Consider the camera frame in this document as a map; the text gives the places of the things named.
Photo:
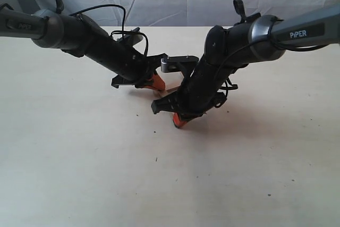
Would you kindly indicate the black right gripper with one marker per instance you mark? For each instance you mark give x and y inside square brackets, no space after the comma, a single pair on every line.
[196,95]

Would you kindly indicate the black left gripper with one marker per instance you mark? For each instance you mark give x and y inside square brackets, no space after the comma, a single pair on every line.
[140,71]

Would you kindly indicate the small wooden stick top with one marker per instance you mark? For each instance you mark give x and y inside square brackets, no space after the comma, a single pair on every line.
[166,91]

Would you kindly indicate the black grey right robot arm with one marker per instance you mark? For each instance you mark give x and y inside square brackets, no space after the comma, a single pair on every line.
[256,38]

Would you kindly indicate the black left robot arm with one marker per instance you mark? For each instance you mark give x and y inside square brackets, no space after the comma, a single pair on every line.
[79,35]

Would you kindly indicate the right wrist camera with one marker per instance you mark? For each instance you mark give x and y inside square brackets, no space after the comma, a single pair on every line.
[178,63]

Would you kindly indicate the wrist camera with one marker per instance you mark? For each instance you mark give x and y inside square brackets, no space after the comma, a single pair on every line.
[130,39]
[178,63]

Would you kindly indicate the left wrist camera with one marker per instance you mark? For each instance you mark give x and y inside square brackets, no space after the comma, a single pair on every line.
[130,39]

